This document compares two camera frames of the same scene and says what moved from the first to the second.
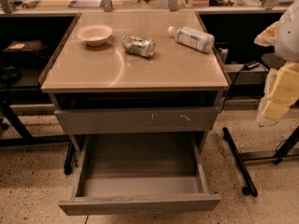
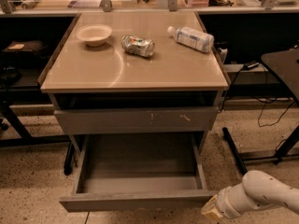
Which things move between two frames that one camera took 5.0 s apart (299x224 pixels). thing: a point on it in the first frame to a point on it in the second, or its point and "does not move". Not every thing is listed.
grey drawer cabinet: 135,75 does not move
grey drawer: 138,172 does not move
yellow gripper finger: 286,87 to 210,209
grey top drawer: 136,120 does not move
